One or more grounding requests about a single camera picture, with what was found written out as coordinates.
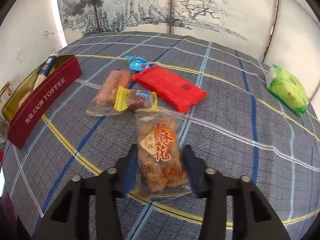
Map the clear orange cracker stick pack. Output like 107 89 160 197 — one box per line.
86 70 132 116

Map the ink landscape folding screen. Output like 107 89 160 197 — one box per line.
55 0 320 100

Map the red flat snack packet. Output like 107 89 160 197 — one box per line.
132 66 207 113

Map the red gold toffee tin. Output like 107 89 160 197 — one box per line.
2 55 82 148

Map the blue soda cracker pack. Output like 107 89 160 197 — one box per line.
33 54 57 90

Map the green tissue pack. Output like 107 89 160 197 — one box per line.
265 64 309 117

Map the plaid blue grey tablecloth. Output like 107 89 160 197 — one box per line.
2 31 319 239

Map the clear fried twist snack bag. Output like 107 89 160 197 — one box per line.
135 109 190 198

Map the light blue candy packet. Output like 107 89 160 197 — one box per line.
125 56 150 72

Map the yellow brown cake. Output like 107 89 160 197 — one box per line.
114 86 158 112

